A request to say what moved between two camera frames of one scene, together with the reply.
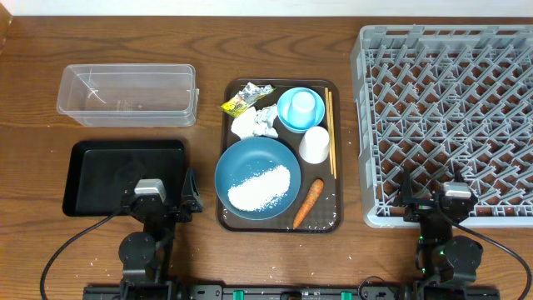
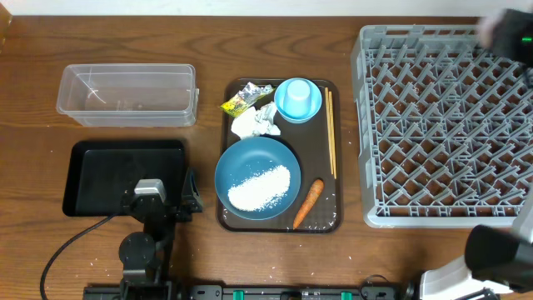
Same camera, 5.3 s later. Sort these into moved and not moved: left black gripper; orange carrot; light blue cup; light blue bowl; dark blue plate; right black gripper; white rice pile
Moved: right black gripper; light blue bowl; light blue cup
Not moved: orange carrot; left black gripper; white rice pile; dark blue plate
